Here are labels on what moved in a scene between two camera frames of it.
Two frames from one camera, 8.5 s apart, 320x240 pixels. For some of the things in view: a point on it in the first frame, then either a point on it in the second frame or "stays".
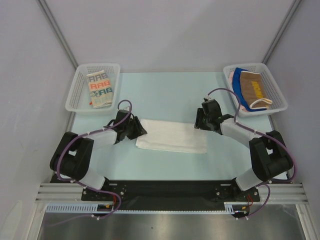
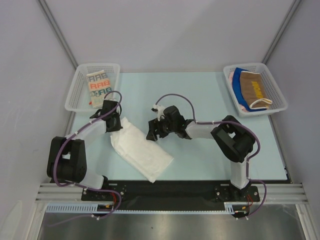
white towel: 173,135 → 139,151
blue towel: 238,88 stays
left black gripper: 139,130 → 118,127
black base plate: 171,195 stays
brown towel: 253,90 stays
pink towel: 231,81 stays
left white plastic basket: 95,89 stays
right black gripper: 202,121 → 160,127
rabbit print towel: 100,88 stays
